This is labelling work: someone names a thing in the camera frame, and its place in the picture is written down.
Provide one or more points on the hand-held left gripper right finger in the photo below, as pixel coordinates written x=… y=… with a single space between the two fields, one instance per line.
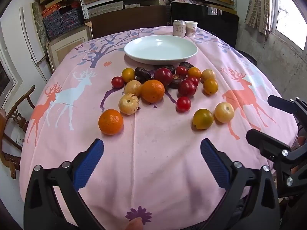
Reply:
x=215 y=165

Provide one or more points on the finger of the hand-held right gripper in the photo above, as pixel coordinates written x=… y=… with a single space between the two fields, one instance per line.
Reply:
x=263 y=140
x=280 y=101

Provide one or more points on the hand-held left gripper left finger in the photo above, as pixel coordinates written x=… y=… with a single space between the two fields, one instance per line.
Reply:
x=87 y=165

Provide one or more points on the yellow green small tangerine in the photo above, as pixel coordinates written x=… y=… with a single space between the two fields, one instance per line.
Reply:
x=203 y=119

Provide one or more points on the pale yellow apple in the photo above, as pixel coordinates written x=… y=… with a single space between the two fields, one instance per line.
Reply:
x=128 y=103
x=224 y=112
x=208 y=74
x=132 y=87

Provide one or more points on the large orange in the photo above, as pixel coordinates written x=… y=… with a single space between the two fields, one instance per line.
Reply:
x=152 y=90
x=110 y=121

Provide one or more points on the dark red plum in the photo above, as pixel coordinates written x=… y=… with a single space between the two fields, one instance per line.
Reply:
x=186 y=88
x=163 y=76

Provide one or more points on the white oval plate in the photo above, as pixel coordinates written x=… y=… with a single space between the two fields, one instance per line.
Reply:
x=160 y=49

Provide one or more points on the person's right hand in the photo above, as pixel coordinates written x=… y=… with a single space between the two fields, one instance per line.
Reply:
x=301 y=140

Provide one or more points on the person's left hand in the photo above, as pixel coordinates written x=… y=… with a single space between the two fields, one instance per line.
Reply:
x=135 y=224

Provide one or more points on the black round stool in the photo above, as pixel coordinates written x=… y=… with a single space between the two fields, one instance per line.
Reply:
x=248 y=57

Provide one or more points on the pink deer print tablecloth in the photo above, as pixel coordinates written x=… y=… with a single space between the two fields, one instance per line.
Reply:
x=156 y=163

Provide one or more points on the carved wooden chair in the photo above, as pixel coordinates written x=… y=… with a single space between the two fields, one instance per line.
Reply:
x=14 y=119

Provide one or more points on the bright window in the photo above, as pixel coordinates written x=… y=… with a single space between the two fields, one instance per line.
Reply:
x=290 y=12

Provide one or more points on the hanging brick pattern sheets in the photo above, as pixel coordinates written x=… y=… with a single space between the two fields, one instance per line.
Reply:
x=260 y=7

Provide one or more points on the white paper cup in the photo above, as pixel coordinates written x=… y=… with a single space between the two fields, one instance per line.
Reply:
x=191 y=28

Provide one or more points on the white framed glass door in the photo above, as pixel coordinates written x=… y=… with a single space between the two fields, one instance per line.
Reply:
x=8 y=76

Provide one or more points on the framed picture in cardboard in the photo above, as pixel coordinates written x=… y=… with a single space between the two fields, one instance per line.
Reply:
x=67 y=48

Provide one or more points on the pink drink can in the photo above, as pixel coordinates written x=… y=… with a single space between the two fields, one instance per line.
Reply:
x=179 y=28

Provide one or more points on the long white panel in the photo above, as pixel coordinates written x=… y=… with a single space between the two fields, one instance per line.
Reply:
x=31 y=45

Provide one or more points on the pink cloth bundle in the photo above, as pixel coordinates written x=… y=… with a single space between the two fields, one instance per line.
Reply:
x=179 y=1

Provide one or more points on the stack of blue patterned boxes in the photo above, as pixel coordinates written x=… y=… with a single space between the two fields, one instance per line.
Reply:
x=62 y=21

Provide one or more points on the mottled green panel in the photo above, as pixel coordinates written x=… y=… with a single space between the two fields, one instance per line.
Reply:
x=39 y=24

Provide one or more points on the dark brown board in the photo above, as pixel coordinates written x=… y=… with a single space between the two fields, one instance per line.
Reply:
x=129 y=21

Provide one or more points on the white metal shelf rack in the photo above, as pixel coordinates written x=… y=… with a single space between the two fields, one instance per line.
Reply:
x=84 y=7

